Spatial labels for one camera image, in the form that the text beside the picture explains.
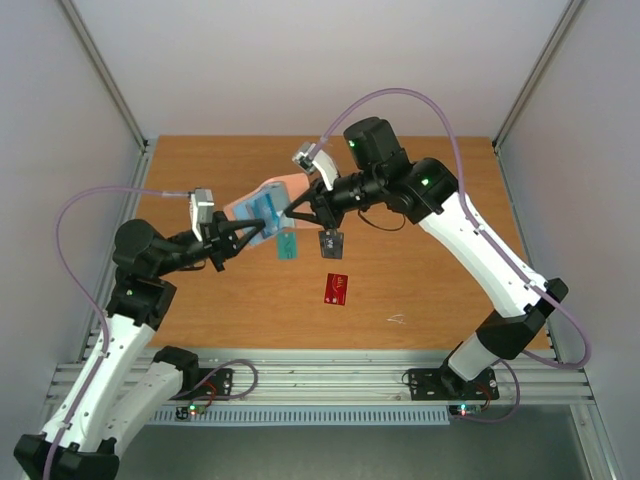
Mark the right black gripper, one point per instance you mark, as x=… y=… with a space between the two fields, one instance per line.
x=323 y=204

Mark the right aluminium corner post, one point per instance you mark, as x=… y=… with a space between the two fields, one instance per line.
x=560 y=31

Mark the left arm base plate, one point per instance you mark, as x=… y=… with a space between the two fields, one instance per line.
x=218 y=384

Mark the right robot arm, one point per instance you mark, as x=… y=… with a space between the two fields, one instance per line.
x=428 y=194

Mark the black VIP card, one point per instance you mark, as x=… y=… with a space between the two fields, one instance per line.
x=341 y=246
x=329 y=243

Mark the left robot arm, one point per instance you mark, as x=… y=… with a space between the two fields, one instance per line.
x=88 y=435

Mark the teal VIP card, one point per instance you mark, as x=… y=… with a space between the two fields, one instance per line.
x=287 y=246

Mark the pink leather card holder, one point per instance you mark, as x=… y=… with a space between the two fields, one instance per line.
x=284 y=189

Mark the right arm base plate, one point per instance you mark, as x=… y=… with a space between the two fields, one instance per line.
x=427 y=384

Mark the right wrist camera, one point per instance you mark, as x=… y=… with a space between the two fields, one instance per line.
x=313 y=160

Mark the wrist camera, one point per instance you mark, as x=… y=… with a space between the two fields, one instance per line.
x=313 y=160
x=201 y=208

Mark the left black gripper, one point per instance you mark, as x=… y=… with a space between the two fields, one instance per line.
x=218 y=240

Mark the grey slotted cable duct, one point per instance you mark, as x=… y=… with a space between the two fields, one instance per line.
x=318 y=415

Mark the aluminium rail frame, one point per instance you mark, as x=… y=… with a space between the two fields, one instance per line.
x=408 y=300

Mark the aluminium corner post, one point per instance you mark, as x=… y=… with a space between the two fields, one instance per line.
x=82 y=33
x=560 y=31

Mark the left aluminium corner post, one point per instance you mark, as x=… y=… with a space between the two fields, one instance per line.
x=82 y=33

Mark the red VIP card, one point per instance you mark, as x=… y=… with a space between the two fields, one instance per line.
x=336 y=289

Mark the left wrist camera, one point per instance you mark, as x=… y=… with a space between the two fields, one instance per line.
x=201 y=208

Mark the blue card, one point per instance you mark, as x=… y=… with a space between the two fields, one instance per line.
x=263 y=207

